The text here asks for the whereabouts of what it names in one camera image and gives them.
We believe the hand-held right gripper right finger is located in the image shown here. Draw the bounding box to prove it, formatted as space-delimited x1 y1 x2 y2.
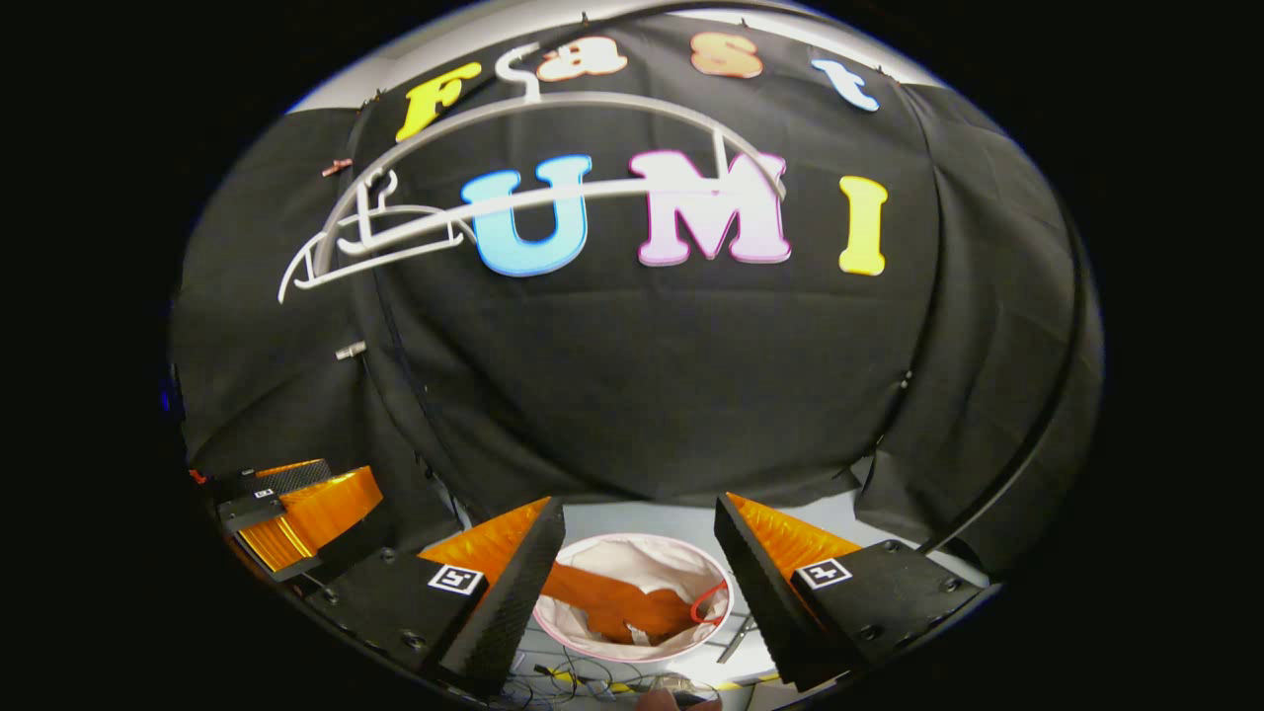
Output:
713 492 990 694

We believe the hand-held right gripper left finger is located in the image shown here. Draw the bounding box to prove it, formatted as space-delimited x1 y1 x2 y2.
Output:
304 496 568 697

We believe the orange corduroy jacket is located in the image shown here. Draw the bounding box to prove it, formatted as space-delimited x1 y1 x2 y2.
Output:
541 561 702 645

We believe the pink white laundry hamper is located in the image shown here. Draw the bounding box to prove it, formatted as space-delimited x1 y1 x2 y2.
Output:
531 533 737 665

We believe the black metal clothes rack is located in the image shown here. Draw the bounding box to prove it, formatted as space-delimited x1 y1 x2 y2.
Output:
434 0 1087 554

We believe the white plastic clothes hanger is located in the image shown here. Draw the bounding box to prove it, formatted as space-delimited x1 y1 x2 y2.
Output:
279 170 477 302
314 44 788 260

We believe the black backdrop cloth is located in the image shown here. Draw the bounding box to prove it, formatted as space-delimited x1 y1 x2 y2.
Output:
168 15 1105 579

